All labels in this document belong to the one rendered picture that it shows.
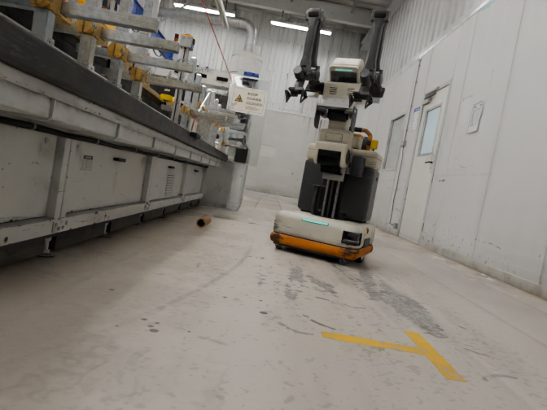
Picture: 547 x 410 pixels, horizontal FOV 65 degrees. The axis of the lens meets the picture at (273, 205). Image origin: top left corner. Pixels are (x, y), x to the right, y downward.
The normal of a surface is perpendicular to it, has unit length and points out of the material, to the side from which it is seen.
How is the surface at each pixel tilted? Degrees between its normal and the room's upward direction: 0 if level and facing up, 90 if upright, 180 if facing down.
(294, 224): 90
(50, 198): 90
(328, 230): 90
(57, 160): 90
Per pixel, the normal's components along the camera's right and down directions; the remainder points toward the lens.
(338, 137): -0.41, 0.12
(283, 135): 0.01, 0.05
